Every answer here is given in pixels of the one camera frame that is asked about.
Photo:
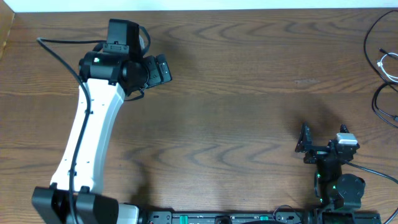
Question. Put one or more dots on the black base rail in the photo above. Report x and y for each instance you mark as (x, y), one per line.
(281, 215)

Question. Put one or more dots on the cardboard box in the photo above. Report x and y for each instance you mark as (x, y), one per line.
(6, 21)

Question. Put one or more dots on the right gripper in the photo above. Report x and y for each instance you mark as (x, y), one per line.
(305, 145)

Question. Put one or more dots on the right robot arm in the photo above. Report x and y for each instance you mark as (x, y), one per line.
(340, 194)

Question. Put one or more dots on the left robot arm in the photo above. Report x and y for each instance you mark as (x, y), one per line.
(75, 191)

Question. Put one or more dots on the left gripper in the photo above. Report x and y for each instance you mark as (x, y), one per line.
(162, 70)

